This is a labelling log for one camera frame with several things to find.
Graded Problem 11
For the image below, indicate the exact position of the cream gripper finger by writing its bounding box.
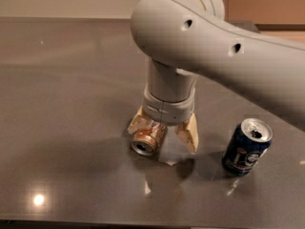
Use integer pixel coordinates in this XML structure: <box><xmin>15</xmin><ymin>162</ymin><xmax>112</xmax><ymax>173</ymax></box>
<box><xmin>127</xmin><ymin>107</ymin><xmax>151</xmax><ymax>135</ymax></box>
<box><xmin>174</xmin><ymin>114</ymin><xmax>199</xmax><ymax>154</ymax></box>

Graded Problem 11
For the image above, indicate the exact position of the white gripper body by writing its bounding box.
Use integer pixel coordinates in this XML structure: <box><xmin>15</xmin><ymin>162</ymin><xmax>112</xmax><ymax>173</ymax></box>
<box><xmin>142</xmin><ymin>88</ymin><xmax>195</xmax><ymax>125</ymax></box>

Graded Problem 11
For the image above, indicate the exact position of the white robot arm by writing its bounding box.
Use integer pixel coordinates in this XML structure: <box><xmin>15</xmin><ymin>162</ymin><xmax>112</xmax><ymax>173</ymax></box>
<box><xmin>128</xmin><ymin>0</ymin><xmax>305</xmax><ymax>156</ymax></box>

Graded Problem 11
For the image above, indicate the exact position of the orange soda can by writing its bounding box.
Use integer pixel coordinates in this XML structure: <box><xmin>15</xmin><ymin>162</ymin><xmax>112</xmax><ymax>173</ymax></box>
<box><xmin>132</xmin><ymin>120</ymin><xmax>167</xmax><ymax>156</ymax></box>

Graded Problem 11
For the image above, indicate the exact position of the blue soda can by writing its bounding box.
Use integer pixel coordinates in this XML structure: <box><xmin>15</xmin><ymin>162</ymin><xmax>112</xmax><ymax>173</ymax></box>
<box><xmin>222</xmin><ymin>118</ymin><xmax>273</xmax><ymax>177</ymax></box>

